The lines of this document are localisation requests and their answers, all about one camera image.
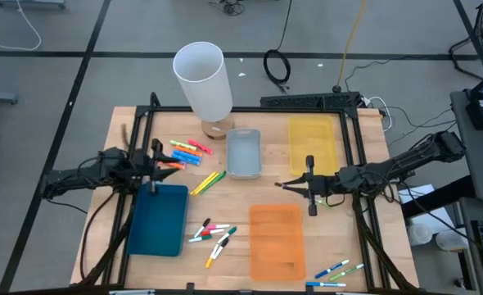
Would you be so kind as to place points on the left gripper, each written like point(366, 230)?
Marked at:
point(156, 172)

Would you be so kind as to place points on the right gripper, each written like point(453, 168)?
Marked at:
point(311, 186)

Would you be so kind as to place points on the orange fat highlighter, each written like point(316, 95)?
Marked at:
point(190, 151)
point(176, 165)

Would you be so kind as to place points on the blue fat highlighter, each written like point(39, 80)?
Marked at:
point(188, 161)
point(188, 156)

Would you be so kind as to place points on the yellow-green fat highlighter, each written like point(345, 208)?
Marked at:
point(182, 145)

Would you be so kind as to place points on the pink fat highlighter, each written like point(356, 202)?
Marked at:
point(200, 146)

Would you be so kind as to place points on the yellow slim highlighter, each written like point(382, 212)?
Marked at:
point(206, 184)
point(202, 183)

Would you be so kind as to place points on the yellow translucent tray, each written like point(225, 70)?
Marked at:
point(313, 143)

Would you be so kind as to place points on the blue plastic tray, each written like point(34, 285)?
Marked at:
point(157, 221)

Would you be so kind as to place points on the grey plastic bin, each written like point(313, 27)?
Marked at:
point(243, 155)

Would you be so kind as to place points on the pink cap white marker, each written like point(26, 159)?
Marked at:
point(217, 226)

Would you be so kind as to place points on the green cap white marker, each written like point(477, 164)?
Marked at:
point(199, 239)
point(227, 234)

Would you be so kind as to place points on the red cap white marker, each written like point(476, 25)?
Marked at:
point(212, 232)

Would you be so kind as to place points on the blue whiteboard marker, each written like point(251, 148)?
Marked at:
point(331, 269)

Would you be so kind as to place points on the black cap white marker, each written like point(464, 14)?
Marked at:
point(201, 228)
point(221, 248)

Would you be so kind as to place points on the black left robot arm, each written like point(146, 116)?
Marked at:
point(73, 178)

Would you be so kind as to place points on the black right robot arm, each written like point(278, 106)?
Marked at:
point(409, 157)

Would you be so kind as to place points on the green slim highlighter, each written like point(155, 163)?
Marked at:
point(215, 181)

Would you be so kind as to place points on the orange translucent tray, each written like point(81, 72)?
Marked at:
point(276, 241)

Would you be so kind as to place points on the black perforated metal bar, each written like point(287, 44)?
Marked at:
point(307, 100)

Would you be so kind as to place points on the yellow cap white marker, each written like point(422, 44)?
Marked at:
point(212, 257)

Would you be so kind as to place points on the white paper sheet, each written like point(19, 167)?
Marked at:
point(425, 213)

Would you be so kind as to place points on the white round container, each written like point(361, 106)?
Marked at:
point(450, 240)
point(419, 234)

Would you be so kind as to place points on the black desk crossbar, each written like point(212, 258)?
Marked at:
point(438, 196)

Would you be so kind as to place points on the black aluminium frame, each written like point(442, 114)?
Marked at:
point(163, 110)

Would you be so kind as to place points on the black clamp bracket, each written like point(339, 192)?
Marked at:
point(190, 288)
point(309, 289)

